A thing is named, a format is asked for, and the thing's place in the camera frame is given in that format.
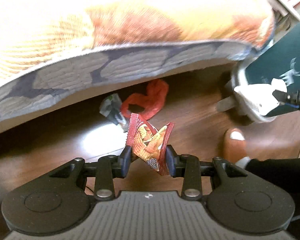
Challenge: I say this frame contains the teal trash bin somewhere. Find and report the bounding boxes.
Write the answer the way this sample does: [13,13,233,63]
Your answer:
[231,23,300,123]

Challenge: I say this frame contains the red plastic bag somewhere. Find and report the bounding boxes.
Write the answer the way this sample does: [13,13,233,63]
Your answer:
[120,79,169,120]

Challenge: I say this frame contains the white tissue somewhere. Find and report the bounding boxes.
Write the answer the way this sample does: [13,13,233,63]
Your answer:
[234,79,287,116]

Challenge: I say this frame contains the red orange snack wrapper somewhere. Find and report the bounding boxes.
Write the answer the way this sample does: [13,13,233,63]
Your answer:
[126,113,174,176]

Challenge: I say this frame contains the orange flower quilt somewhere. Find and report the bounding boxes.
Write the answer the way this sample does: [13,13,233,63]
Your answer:
[0,0,275,123]

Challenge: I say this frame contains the brown slipper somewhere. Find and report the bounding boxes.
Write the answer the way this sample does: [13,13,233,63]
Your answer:
[222,128,251,169]

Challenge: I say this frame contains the green grey wrapper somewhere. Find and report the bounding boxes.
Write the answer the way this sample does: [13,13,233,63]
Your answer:
[99,93,129,132]

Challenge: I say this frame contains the metal bed leg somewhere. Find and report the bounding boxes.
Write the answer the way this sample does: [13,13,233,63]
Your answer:
[216,96,237,112]

